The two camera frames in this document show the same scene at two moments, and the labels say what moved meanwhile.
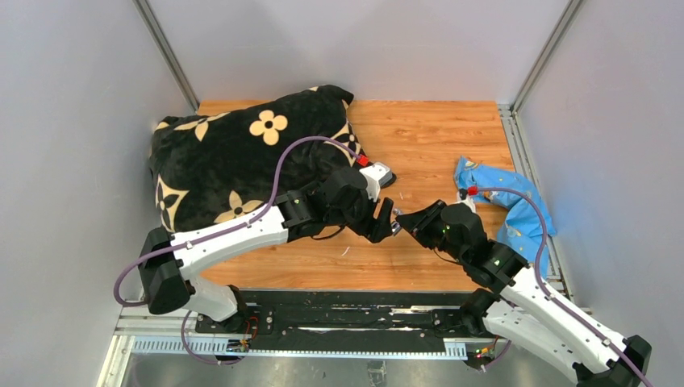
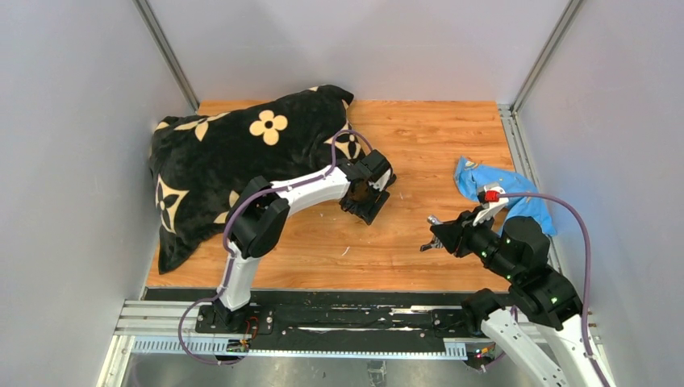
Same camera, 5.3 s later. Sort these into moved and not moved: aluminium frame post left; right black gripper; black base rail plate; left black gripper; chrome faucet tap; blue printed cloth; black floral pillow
Moved: left black gripper; right black gripper; chrome faucet tap
Not moved: aluminium frame post left; blue printed cloth; black floral pillow; black base rail plate
